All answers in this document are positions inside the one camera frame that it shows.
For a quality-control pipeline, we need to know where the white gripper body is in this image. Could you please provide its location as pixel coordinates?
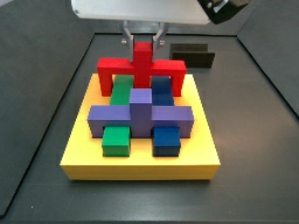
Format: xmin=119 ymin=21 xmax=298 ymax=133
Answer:
xmin=71 ymin=0 xmax=211 ymax=25

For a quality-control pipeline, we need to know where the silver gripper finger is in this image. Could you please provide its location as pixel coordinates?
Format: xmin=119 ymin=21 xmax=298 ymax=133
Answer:
xmin=152 ymin=23 xmax=170 ymax=60
xmin=119 ymin=21 xmax=135 ymax=57

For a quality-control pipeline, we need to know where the red wooden block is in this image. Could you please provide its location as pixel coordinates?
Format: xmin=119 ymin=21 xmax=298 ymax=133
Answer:
xmin=98 ymin=42 xmax=187 ymax=97

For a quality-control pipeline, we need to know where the yellow wooden board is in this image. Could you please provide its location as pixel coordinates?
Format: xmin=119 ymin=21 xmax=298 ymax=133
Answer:
xmin=60 ymin=74 xmax=220 ymax=180

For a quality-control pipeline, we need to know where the purple wooden block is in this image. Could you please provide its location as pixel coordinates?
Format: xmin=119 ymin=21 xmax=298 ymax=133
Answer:
xmin=88 ymin=88 xmax=194 ymax=138

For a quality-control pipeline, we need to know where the blue wooden bar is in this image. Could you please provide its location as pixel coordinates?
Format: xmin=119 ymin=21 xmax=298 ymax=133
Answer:
xmin=151 ymin=76 xmax=182 ymax=157

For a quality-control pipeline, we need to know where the green wooden bar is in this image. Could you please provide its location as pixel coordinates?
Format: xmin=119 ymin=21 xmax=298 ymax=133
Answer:
xmin=102 ymin=75 xmax=134 ymax=157

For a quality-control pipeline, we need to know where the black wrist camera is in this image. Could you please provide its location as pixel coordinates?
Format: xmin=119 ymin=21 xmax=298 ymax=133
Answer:
xmin=198 ymin=0 xmax=251 ymax=25

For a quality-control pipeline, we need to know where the black angle bracket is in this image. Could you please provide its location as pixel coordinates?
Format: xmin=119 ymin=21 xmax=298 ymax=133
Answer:
xmin=170 ymin=44 xmax=215 ymax=68

